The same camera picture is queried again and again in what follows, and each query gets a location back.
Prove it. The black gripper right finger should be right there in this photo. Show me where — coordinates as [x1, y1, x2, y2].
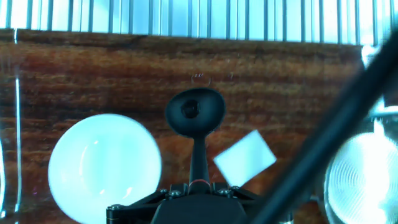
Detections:
[211, 182, 294, 224]

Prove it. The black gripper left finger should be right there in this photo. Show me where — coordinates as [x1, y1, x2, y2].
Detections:
[106, 183, 189, 224]

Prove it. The black ladle with red ring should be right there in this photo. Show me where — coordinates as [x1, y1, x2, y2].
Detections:
[165, 87, 227, 194]

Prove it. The white ceramic bowl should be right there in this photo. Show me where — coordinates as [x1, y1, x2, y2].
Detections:
[47, 113, 163, 224]

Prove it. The white sponge block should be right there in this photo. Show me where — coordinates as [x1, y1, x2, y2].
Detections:
[212, 129, 277, 188]

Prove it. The wood pattern table mat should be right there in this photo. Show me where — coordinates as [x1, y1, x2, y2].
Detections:
[0, 27, 374, 224]

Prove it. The black camera cable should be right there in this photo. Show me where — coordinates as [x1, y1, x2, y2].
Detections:
[245, 29, 398, 224]

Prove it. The steel pot with black handles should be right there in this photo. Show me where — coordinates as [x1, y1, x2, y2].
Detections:
[310, 105, 398, 224]

